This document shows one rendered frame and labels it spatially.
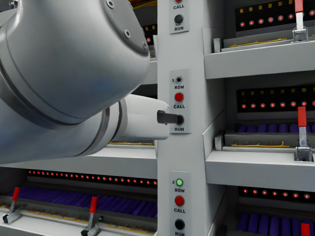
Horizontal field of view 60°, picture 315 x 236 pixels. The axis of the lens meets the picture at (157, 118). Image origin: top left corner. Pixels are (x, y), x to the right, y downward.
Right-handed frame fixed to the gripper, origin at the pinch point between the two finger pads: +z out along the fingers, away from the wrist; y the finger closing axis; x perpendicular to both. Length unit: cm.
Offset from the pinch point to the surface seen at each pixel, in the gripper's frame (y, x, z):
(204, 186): 4.5, -11.4, 11.1
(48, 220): -38.4, -24.8, 15.6
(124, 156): -12.9, -6.8, 11.6
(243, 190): 8.8, -14.8, 28.1
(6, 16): -52, 30, 11
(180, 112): 0.0, 2.1, 10.8
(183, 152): 0.4, -5.5, 11.0
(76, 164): -25.9, -9.3, 11.6
